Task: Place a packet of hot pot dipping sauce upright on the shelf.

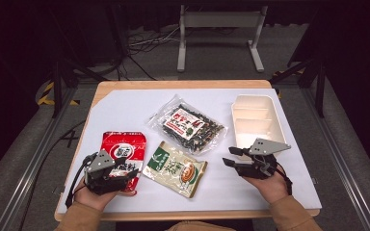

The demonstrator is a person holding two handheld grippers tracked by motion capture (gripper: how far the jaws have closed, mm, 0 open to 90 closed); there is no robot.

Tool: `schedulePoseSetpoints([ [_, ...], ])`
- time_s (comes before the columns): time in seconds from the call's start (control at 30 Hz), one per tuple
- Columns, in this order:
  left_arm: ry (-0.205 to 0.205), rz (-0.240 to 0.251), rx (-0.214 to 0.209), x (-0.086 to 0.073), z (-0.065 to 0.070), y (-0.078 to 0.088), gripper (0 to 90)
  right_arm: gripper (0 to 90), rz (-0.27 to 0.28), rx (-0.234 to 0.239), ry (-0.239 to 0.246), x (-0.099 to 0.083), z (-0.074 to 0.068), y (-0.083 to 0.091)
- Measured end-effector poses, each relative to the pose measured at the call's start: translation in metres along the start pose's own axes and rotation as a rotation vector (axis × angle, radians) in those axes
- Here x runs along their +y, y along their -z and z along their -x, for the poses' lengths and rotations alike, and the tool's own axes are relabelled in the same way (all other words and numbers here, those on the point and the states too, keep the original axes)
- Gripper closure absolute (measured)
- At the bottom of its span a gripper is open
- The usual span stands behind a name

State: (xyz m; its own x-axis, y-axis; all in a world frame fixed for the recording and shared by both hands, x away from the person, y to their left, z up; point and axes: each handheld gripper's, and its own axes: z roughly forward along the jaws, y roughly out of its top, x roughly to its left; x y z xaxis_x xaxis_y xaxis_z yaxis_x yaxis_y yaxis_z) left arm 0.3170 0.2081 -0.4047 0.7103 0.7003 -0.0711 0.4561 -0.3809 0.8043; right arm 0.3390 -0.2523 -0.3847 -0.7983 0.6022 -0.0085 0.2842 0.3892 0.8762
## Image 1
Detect bundle of floor cables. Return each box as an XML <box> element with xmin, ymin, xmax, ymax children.
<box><xmin>117</xmin><ymin>26</ymin><xmax>181</xmax><ymax>82</ymax></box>

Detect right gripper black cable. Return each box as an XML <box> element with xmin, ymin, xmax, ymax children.
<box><xmin>274</xmin><ymin>165</ymin><xmax>294</xmax><ymax>196</ymax></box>

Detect grey metal stand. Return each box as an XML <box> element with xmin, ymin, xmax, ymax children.
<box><xmin>176</xmin><ymin>4</ymin><xmax>269</xmax><ymax>73</ymax></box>

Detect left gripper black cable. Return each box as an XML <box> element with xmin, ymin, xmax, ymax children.
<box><xmin>65</xmin><ymin>152</ymin><xmax>98</xmax><ymax>209</ymax></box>

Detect person's lap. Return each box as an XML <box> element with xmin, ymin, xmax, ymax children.
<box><xmin>166</xmin><ymin>220</ymin><xmax>236</xmax><ymax>231</ymax></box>

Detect red seasoning packet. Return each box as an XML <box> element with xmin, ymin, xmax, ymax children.
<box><xmin>99</xmin><ymin>130</ymin><xmax>147</xmax><ymax>193</ymax></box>

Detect white table sheet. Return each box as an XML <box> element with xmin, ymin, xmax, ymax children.
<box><xmin>57</xmin><ymin>88</ymin><xmax>323</xmax><ymax>215</ymax></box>

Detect person's left hand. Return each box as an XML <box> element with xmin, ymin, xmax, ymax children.
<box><xmin>73</xmin><ymin>176</ymin><xmax>138</xmax><ymax>212</ymax></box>

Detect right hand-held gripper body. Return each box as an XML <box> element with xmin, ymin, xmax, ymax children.
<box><xmin>237</xmin><ymin>138</ymin><xmax>292</xmax><ymax>181</ymax></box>

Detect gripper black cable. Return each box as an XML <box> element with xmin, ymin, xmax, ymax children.
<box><xmin>274</xmin><ymin>165</ymin><xmax>294</xmax><ymax>196</ymax></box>
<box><xmin>65</xmin><ymin>152</ymin><xmax>98</xmax><ymax>209</ymax></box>

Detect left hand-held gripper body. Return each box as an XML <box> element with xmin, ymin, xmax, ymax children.
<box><xmin>83</xmin><ymin>149</ymin><xmax>127</xmax><ymax>195</ymax></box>

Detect person's right hand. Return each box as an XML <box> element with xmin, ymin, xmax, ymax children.
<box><xmin>242</xmin><ymin>165</ymin><xmax>291</xmax><ymax>205</ymax></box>

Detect clear packet of dark dried food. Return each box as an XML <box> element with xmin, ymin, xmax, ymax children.
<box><xmin>146</xmin><ymin>93</ymin><xmax>229</xmax><ymax>156</ymax></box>

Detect green and beige food packet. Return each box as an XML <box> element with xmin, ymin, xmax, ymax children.
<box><xmin>142</xmin><ymin>140</ymin><xmax>209</xmax><ymax>199</ymax></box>

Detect aluminium floor rail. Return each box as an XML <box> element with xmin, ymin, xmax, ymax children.
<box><xmin>0</xmin><ymin>87</ymin><xmax>78</xmax><ymax>231</ymax></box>
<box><xmin>302</xmin><ymin>88</ymin><xmax>370</xmax><ymax>231</ymax></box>

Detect black floor cable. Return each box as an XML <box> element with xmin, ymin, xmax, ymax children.
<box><xmin>18</xmin><ymin>119</ymin><xmax>87</xmax><ymax>231</ymax></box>

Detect yellow and black hazard tape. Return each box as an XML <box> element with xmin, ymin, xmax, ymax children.
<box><xmin>37</xmin><ymin>81</ymin><xmax>81</xmax><ymax>107</ymax></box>

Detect cream divided plastic container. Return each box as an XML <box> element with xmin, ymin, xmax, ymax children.
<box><xmin>230</xmin><ymin>93</ymin><xmax>288</xmax><ymax>162</ymax></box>

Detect black stand legs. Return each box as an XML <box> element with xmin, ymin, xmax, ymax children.
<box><xmin>269</xmin><ymin>57</ymin><xmax>328</xmax><ymax>118</ymax></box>
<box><xmin>48</xmin><ymin>57</ymin><xmax>110</xmax><ymax>118</ymax></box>

